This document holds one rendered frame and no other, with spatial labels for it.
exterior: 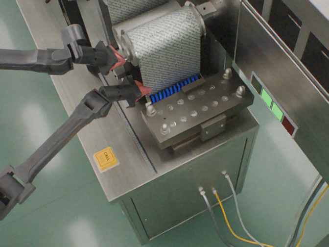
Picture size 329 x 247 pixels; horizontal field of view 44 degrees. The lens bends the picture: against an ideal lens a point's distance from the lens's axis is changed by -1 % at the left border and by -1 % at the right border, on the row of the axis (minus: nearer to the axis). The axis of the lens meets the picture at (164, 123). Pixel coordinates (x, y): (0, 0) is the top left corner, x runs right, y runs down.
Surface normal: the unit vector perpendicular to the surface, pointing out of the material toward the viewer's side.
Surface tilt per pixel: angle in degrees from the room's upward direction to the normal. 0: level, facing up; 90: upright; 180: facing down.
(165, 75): 90
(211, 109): 0
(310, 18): 90
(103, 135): 0
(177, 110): 0
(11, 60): 15
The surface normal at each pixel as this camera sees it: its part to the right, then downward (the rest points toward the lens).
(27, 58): -0.01, -0.30
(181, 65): 0.46, 0.76
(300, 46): -0.88, 0.44
